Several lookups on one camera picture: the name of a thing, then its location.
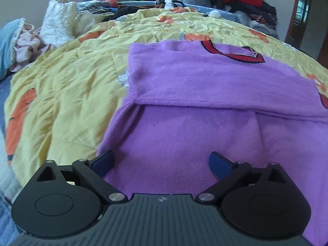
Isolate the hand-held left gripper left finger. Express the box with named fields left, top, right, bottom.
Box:
left=36, top=150, right=129, bottom=206

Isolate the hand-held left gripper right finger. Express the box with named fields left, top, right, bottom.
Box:
left=195, top=152, right=294, bottom=207

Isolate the purple small shirt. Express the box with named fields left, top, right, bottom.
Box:
left=97, top=40, right=328, bottom=246

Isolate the yellow orange-print blanket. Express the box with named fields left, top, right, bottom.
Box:
left=5, top=6, right=328, bottom=185

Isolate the blue quilted mattress pad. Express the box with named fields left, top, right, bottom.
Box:
left=0, top=79, right=26, bottom=246

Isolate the pink crumpled cloth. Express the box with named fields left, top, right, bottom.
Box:
left=10, top=23, right=55, bottom=72

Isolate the clear plastic bag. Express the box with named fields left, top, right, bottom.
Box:
left=232, top=10, right=253, bottom=26

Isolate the white quilted cloth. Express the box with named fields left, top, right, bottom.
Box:
left=40, top=0, right=98, bottom=48

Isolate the blue pillow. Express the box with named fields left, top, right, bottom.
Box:
left=0, top=18, right=26, bottom=80

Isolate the zebra striped cloth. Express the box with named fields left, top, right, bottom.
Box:
left=77, top=1, right=113, bottom=14

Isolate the brown wooden door frame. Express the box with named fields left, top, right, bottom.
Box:
left=284, top=0, right=314, bottom=49

